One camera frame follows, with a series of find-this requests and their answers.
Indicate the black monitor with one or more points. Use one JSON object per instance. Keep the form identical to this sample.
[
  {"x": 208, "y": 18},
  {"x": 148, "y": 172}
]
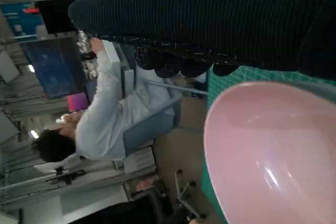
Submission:
[{"x": 57, "y": 16}]

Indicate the office chair wheel base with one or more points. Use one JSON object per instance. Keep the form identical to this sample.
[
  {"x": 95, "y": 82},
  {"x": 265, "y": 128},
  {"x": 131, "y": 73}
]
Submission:
[{"x": 183, "y": 192}]

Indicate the dark blue monitor screen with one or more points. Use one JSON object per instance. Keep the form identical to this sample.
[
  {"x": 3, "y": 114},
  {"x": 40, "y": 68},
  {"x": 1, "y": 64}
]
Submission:
[{"x": 52, "y": 66}]

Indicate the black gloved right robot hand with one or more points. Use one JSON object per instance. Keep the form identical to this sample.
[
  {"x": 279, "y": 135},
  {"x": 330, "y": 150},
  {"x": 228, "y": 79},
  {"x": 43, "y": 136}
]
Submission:
[{"x": 210, "y": 19}]

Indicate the magenta box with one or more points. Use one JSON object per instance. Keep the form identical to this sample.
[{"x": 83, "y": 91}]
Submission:
[{"x": 77, "y": 102}]

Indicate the person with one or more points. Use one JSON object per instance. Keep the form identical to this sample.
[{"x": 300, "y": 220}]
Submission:
[{"x": 105, "y": 119}]

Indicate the green cutting mat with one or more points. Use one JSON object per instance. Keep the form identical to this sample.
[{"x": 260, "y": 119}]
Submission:
[{"x": 214, "y": 87}]

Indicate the pink bowl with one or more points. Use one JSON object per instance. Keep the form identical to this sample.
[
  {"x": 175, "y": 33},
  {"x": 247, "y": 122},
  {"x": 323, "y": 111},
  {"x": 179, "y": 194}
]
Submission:
[{"x": 275, "y": 142}]

